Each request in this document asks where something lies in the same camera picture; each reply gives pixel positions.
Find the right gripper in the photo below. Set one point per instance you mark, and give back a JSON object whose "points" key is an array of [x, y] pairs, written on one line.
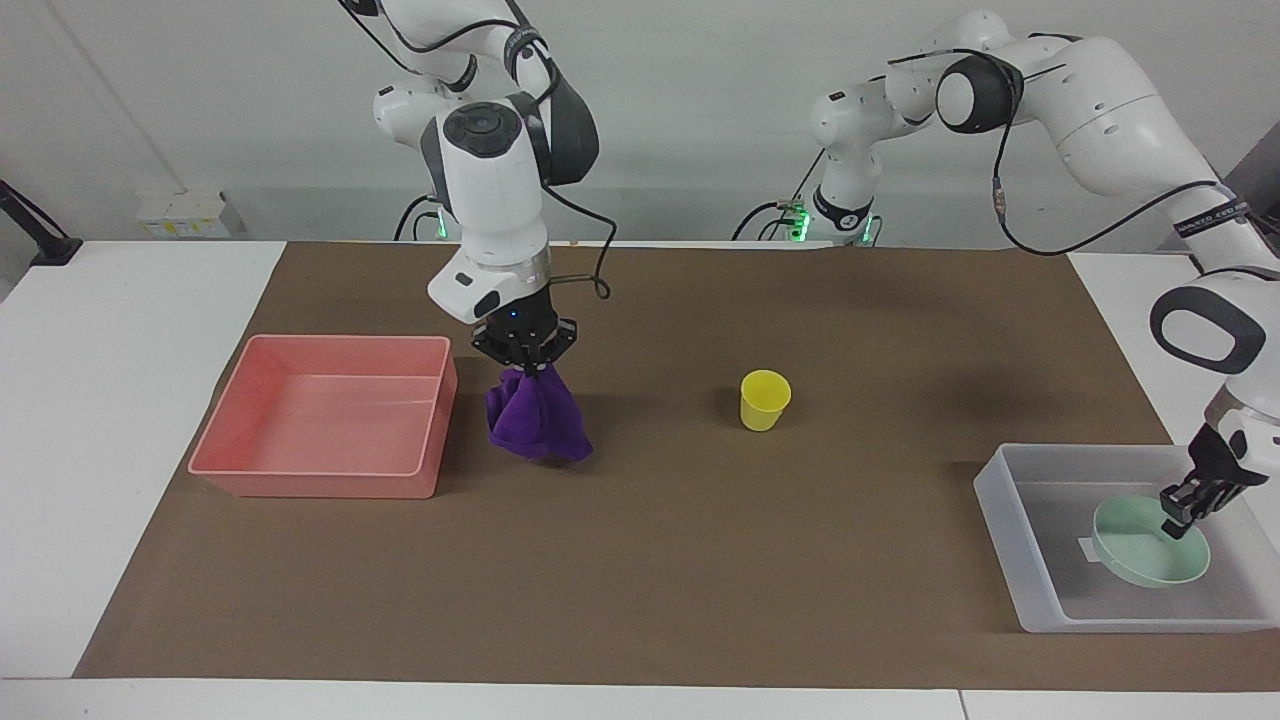
{"points": [[520, 320]]}

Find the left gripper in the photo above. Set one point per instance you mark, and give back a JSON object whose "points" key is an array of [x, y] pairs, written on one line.
{"points": [[1220, 462]]}

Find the light green bowl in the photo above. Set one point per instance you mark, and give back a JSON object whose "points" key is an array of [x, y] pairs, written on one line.
{"points": [[1140, 555]]}

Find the purple cloth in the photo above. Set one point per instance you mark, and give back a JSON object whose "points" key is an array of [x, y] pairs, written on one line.
{"points": [[535, 420]]}

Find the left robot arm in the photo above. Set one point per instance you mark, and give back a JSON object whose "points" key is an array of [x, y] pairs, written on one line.
{"points": [[1110, 110]]}

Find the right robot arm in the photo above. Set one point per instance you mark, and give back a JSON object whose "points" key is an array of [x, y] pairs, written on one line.
{"points": [[495, 200]]}

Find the clear plastic bin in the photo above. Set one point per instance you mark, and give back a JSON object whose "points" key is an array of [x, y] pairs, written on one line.
{"points": [[1040, 560]]}

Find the pink plastic bin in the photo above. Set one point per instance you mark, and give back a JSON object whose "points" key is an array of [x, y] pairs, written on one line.
{"points": [[330, 440]]}

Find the yellow plastic cup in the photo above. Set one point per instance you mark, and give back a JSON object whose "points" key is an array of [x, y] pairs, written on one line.
{"points": [[764, 402]]}

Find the black stand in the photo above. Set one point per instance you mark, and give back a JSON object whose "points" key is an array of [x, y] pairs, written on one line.
{"points": [[40, 238]]}

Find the white wall box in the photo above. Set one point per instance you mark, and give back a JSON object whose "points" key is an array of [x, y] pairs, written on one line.
{"points": [[183, 215]]}

